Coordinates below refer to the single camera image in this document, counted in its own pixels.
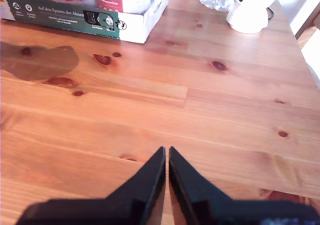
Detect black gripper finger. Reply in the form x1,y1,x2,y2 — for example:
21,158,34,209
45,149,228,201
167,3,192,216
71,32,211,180
106,146,167,225
168,146,235,225

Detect green white cardboard tray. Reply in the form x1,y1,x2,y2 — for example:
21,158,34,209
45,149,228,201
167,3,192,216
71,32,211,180
0,0,169,45

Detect white round security camera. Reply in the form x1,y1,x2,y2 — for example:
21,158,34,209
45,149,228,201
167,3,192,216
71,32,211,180
226,0,278,35

